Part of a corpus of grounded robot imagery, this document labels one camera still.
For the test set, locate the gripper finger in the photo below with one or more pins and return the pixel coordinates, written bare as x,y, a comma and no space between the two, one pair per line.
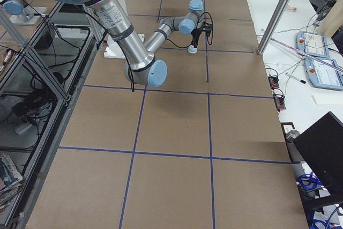
195,40

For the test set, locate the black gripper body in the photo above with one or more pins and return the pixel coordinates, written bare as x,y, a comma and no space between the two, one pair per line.
196,34

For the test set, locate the blue white bell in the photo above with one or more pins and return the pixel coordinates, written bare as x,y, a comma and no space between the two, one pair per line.
192,49

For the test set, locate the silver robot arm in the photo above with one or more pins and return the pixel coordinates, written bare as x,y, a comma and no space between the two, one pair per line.
142,67

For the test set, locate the orange black connector box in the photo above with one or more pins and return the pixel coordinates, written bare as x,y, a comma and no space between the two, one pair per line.
274,82

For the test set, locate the black marker pen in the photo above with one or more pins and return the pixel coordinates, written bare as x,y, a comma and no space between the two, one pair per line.
295,78

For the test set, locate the far teach pendant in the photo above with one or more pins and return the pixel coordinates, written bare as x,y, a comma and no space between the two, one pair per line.
312,44

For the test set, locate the teach pendant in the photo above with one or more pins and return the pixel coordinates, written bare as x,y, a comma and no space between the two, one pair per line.
322,76
312,44

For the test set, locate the near teach pendant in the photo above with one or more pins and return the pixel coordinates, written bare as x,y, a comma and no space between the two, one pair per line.
322,76

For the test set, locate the silver metal cup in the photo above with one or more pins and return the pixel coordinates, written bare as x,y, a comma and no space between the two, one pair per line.
292,135

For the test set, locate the white flat block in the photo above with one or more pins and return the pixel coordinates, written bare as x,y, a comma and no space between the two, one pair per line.
322,100

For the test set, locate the black laptop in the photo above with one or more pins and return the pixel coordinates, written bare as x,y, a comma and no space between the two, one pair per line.
321,148

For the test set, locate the stack of books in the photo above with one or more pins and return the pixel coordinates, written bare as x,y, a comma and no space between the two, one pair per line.
11,180

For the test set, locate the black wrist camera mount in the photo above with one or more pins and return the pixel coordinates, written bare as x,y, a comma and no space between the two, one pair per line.
207,28

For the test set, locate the white camera post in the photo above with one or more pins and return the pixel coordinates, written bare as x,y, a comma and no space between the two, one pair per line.
115,46

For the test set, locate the aluminium frame post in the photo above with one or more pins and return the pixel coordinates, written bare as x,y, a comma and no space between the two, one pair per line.
276,17

